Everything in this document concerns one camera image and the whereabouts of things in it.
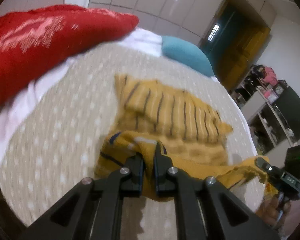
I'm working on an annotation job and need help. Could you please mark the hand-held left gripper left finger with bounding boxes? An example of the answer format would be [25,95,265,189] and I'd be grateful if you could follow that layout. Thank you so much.
[19,154,145,240]

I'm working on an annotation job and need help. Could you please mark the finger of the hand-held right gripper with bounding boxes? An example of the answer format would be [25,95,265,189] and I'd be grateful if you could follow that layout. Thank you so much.
[255,157,274,174]

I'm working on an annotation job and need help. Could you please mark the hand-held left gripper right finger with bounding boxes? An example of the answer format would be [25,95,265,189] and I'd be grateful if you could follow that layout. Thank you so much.
[153,142,281,240]

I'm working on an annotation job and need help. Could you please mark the yellow striped small shirt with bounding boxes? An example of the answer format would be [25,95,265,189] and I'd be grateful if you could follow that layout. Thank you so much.
[94,74,282,203]

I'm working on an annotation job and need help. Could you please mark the person's right hand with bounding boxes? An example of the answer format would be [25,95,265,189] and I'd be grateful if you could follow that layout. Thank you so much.
[256,192,292,229]

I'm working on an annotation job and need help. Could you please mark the cluttered white shelf unit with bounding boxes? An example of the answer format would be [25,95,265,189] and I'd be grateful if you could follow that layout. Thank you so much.
[230,64,299,155]

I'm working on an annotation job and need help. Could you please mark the dark cabinet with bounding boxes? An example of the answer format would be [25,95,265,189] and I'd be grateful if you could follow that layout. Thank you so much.
[275,85,300,142]

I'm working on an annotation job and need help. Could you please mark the pink cloth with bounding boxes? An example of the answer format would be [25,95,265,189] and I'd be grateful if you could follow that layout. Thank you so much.
[263,66,277,83]

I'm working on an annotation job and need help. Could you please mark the yellow wooden door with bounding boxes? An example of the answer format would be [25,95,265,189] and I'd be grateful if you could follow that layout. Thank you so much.
[215,24,270,92]

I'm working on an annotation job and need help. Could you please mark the teal pillow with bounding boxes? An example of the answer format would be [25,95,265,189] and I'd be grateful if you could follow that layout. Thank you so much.
[161,35,215,77]

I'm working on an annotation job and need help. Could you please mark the white bed sheet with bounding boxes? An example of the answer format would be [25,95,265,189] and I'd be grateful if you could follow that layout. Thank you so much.
[0,27,165,180]

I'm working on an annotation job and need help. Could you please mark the red pillow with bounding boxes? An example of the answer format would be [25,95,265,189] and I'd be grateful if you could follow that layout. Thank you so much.
[0,4,140,117]

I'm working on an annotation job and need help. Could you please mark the glossy white wardrobe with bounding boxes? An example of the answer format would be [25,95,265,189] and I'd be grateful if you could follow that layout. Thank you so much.
[89,0,277,48]

